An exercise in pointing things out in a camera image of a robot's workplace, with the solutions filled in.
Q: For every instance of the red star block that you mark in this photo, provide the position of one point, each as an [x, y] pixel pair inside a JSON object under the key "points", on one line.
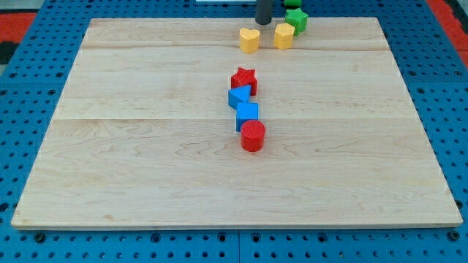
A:
{"points": [[245, 77]]}

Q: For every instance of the yellow heart block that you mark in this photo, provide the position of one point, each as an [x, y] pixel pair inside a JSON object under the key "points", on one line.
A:
{"points": [[249, 40]]}

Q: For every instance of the green star block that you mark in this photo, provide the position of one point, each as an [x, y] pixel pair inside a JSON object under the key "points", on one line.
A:
{"points": [[298, 19]]}

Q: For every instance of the red cylinder block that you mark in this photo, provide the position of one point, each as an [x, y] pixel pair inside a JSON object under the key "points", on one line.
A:
{"points": [[252, 135]]}

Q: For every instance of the blue cube block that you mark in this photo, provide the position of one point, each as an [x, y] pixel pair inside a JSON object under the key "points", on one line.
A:
{"points": [[245, 111]]}

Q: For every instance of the blue triangle block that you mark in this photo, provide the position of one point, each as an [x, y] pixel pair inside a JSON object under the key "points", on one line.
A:
{"points": [[237, 95]]}

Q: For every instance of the light wooden board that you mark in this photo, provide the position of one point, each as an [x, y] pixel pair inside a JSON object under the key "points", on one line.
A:
{"points": [[143, 138]]}

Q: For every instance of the yellow hexagon block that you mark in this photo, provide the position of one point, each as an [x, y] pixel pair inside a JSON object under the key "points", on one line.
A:
{"points": [[283, 36]]}

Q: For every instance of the green block at edge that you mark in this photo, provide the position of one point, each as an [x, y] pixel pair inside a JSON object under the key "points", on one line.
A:
{"points": [[292, 3]]}

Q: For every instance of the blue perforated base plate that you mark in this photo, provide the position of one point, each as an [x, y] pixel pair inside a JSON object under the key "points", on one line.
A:
{"points": [[30, 86]]}

